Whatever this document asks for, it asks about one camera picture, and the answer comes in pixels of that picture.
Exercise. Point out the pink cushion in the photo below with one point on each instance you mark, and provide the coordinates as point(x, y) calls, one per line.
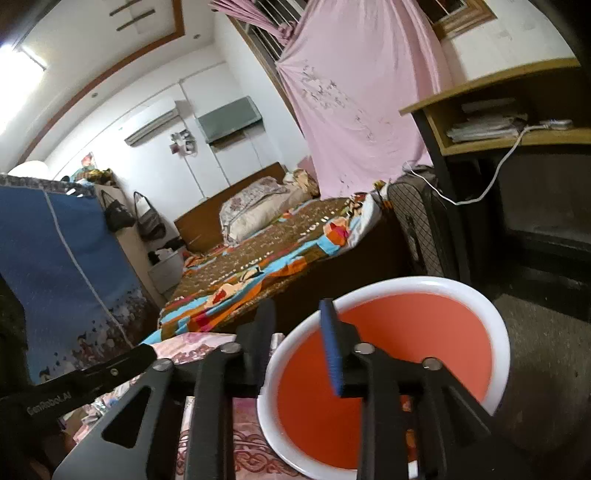
point(305, 171)

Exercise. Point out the pink floral quilt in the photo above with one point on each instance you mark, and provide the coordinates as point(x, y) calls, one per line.
point(249, 443)

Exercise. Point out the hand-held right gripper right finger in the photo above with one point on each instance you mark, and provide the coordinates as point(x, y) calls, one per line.
point(332, 350)

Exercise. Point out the black handbag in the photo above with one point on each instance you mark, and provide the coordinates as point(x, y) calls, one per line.
point(117, 214)

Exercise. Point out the pink hanging sheet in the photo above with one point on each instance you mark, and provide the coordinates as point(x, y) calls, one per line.
point(360, 92)

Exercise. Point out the floral pillow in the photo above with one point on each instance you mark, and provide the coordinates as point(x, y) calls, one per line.
point(251, 196)

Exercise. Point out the black cloth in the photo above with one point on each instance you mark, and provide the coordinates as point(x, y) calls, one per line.
point(164, 247)

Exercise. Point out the stack of papers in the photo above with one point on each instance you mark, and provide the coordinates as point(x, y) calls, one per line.
point(485, 127)

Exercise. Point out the white nightstand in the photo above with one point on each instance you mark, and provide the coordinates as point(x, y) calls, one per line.
point(167, 274)

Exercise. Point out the white air conditioner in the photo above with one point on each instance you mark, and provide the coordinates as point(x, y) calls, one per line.
point(150, 122)

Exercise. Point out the wooden desk with black legs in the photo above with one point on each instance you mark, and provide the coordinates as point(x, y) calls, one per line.
point(485, 90)

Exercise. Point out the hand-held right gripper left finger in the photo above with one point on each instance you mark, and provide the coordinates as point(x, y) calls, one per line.
point(261, 341)

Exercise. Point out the green cloth cover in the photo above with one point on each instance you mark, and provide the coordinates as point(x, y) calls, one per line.
point(231, 119)

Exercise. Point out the checkered bag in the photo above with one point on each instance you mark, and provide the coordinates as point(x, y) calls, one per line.
point(425, 221)

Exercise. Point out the pink curtain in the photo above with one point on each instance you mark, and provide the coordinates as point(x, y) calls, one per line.
point(268, 18)

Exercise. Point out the red basin with white rim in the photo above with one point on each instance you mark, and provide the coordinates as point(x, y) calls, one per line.
point(415, 332)

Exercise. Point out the hanging black bags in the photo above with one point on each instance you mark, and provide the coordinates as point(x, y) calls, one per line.
point(150, 224)

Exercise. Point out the red wall poster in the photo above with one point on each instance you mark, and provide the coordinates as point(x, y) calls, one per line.
point(87, 160)

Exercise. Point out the wooden barred window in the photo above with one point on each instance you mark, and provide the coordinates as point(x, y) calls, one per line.
point(263, 40)

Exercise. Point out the brown wooden headboard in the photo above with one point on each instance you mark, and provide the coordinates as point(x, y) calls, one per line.
point(198, 226)

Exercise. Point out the blue dotted wardrobe cover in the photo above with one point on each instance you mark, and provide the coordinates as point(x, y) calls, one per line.
point(60, 258)

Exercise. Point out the beige pillow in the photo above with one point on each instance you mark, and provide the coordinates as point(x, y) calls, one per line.
point(272, 212)

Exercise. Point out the beige tall cabinet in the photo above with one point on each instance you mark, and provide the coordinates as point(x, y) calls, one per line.
point(134, 263)

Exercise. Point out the white globe lamp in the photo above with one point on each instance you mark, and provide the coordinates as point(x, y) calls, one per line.
point(27, 170)

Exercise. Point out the bed with colourful blanket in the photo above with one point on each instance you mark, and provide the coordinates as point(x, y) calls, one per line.
point(258, 261)

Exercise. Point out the dark clutter atop wardrobe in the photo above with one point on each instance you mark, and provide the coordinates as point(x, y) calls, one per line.
point(92, 175)

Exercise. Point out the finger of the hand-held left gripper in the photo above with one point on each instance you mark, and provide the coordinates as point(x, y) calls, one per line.
point(120, 367)

